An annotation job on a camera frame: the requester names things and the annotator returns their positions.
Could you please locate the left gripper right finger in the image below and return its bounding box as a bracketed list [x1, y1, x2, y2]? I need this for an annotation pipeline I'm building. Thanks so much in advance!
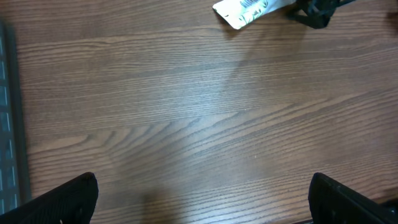
[308, 172, 397, 224]

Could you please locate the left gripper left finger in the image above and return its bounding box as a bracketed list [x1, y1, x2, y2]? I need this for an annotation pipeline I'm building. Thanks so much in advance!
[1, 172, 99, 224]

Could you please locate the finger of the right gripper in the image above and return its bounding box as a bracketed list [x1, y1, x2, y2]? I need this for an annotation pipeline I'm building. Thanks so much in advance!
[286, 0, 355, 29]

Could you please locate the white cream tube gold cap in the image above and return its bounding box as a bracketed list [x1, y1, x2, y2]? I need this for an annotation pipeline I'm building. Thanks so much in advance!
[213, 0, 296, 30]

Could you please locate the grey plastic basket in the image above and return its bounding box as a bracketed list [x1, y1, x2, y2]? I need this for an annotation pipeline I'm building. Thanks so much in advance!
[1, 19, 31, 215]

